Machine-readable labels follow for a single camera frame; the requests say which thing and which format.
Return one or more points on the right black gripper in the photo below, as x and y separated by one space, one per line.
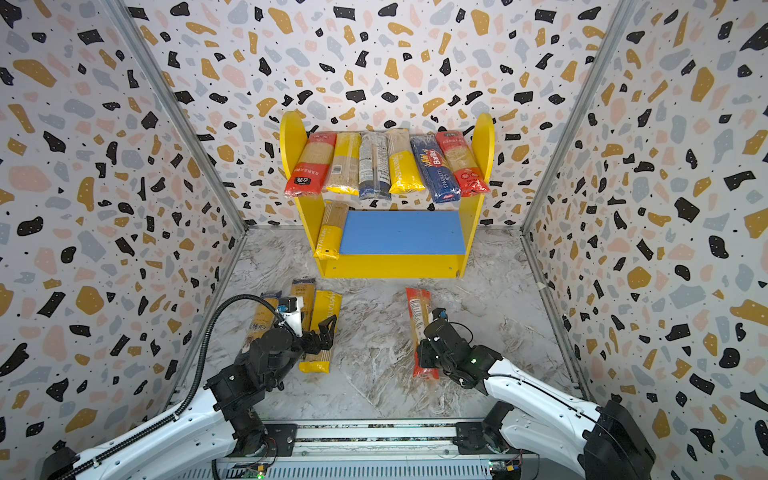
434 343

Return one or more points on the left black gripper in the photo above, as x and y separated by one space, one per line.
326 338

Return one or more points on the red clear spaghetti bag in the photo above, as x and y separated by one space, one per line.
419 306

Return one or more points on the red spaghetti bag black label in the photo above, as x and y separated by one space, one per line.
308 177

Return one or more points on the plain yellow spaghetti bag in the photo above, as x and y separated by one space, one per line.
343 177

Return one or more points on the clear white label spaghetti bag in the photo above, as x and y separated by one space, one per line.
374 175

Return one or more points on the blue Barilla spaghetti bag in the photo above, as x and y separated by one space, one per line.
436 174

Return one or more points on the red spaghetti bag top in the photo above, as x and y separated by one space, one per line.
461 160

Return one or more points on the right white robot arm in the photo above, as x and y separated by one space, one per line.
594 441

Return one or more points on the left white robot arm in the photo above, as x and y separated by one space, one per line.
217 420

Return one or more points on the yellow shelf with coloured boards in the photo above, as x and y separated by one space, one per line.
394 243

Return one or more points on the yellow Pastatime spaghetti bag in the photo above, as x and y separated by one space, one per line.
326 304

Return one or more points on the orange blue spaghetti bag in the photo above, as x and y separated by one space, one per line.
304 289

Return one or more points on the dark blue spaghetti bag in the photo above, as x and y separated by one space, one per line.
262 319

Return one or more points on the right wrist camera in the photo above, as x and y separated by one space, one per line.
439 314

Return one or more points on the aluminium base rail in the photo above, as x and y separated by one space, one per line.
389 448

